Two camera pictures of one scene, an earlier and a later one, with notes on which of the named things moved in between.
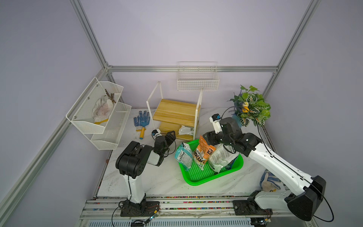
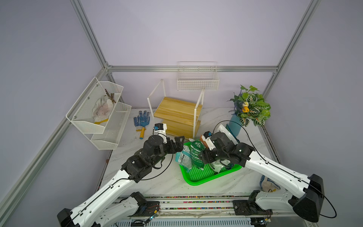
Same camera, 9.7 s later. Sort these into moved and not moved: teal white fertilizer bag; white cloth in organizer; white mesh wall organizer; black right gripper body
Moved: black right gripper body
Not moved: white cloth in organizer; white mesh wall organizer; teal white fertilizer bag
